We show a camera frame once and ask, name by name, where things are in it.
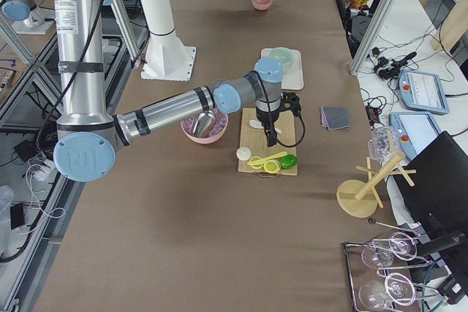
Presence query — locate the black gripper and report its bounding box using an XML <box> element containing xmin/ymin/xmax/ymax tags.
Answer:
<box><xmin>256</xmin><ymin>92</ymin><xmax>301</xmax><ymax>147</ymax></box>

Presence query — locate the white ceramic spoon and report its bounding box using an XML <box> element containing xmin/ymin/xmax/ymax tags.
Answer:
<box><xmin>249</xmin><ymin>119</ymin><xmax>272</xmax><ymax>134</ymax></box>

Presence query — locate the small pink bowl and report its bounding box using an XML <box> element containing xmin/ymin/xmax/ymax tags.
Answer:
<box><xmin>252</xmin><ymin>0</ymin><xmax>273</xmax><ymax>11</ymax></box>

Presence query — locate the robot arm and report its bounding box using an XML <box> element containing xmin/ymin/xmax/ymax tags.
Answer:
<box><xmin>53</xmin><ymin>0</ymin><xmax>301</xmax><ymax>182</ymax></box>

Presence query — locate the green bowl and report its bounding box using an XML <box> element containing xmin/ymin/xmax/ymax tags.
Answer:
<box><xmin>268</xmin><ymin>47</ymin><xmax>295</xmax><ymax>72</ymax></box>

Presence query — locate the large pink ice bowl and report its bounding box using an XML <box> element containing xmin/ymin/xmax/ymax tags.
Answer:
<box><xmin>180</xmin><ymin>109</ymin><xmax>228</xmax><ymax>144</ymax></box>

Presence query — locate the bamboo cutting board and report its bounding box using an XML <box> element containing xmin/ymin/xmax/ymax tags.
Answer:
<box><xmin>239</xmin><ymin>108</ymin><xmax>298</xmax><ymax>158</ymax></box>

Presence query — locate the yellow plastic knife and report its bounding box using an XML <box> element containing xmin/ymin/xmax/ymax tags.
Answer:
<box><xmin>247</xmin><ymin>151</ymin><xmax>287</xmax><ymax>167</ymax></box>

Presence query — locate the green lime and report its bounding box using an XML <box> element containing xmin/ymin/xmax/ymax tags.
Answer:
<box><xmin>280</xmin><ymin>154</ymin><xmax>298</xmax><ymax>170</ymax></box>

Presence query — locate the lemon slice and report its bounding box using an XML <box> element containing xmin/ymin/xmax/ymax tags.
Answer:
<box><xmin>263</xmin><ymin>159</ymin><xmax>282</xmax><ymax>174</ymax></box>
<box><xmin>250</xmin><ymin>164</ymin><xmax>263</xmax><ymax>170</ymax></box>

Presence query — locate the cream rabbit tray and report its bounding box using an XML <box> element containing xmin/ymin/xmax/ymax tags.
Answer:
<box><xmin>260</xmin><ymin>47</ymin><xmax>303</xmax><ymax>91</ymax></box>

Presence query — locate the grey folded cloth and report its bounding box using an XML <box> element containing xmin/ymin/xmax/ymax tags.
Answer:
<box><xmin>320</xmin><ymin>107</ymin><xmax>351</xmax><ymax>130</ymax></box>

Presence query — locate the metal ice scoop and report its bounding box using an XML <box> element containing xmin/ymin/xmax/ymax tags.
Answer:
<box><xmin>190</xmin><ymin>110</ymin><xmax>216</xmax><ymax>138</ymax></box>

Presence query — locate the wooden mug tree stand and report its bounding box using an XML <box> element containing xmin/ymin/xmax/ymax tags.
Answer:
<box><xmin>336</xmin><ymin>151</ymin><xmax>417</xmax><ymax>218</ymax></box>

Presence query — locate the clear plastic cup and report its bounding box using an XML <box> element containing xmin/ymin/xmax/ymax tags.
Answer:
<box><xmin>368</xmin><ymin>126</ymin><xmax>401</xmax><ymax>164</ymax></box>

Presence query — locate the blue teach pendant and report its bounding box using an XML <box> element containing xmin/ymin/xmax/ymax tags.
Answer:
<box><xmin>389</xmin><ymin>111</ymin><xmax>441</xmax><ymax>161</ymax></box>
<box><xmin>399</xmin><ymin>69</ymin><xmax>450</xmax><ymax>115</ymax></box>

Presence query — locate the metal wine glass rack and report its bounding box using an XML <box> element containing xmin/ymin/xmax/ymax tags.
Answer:
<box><xmin>343</xmin><ymin>231</ymin><xmax>439</xmax><ymax>311</ymax></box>

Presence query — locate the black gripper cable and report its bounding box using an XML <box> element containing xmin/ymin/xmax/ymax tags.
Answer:
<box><xmin>276</xmin><ymin>103</ymin><xmax>306</xmax><ymax>148</ymax></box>

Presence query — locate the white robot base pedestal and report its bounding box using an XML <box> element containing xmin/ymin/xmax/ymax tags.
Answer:
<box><xmin>140</xmin><ymin>0</ymin><xmax>196</xmax><ymax>82</ymax></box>

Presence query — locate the aluminium frame post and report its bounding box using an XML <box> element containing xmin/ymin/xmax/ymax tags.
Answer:
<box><xmin>350</xmin><ymin>0</ymin><xmax>396</xmax><ymax>76</ymax></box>

